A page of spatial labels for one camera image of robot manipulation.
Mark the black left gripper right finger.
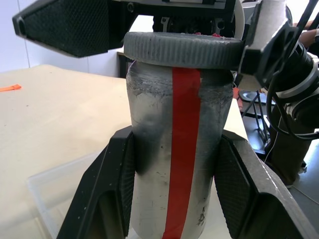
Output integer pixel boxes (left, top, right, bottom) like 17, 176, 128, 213
213, 131, 319, 239

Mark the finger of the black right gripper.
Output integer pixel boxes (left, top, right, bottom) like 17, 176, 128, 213
11, 0, 137, 58
238, 21, 300, 88

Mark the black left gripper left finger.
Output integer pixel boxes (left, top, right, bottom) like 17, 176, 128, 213
56, 125, 137, 239

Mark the grey ribbed jar lid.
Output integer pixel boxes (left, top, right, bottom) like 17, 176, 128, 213
123, 31, 247, 69

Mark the grey jar with red tape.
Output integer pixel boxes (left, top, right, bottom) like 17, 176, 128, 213
126, 61, 234, 239

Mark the clear plastic box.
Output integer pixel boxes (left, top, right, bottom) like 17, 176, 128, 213
24, 151, 100, 239

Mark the black stand with legs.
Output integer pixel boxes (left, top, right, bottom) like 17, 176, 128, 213
236, 87, 272, 156

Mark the black cabinet panel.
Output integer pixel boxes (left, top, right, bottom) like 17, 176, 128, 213
116, 51, 134, 79

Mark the orange plastic scrap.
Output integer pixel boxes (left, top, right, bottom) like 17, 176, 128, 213
0, 84, 22, 92

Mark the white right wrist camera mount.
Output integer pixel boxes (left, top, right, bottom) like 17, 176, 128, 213
233, 0, 287, 42

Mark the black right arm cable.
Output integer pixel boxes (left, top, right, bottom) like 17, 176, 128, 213
265, 0, 319, 140

